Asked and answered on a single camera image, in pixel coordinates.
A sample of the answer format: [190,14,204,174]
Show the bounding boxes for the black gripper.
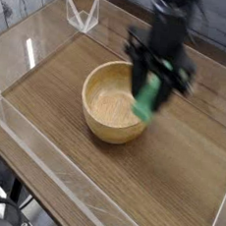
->
[125,0,199,112]

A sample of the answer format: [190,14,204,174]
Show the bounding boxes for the green rectangular block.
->
[132,60,191,124]

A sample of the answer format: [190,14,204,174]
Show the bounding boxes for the brown wooden bowl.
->
[82,61,146,144]

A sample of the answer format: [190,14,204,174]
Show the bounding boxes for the clear acrylic tray walls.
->
[0,0,226,226]

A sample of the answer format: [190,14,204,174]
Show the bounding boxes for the black table leg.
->
[9,178,23,202]

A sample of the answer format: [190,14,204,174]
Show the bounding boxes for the black metal bracket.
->
[3,198,33,226]

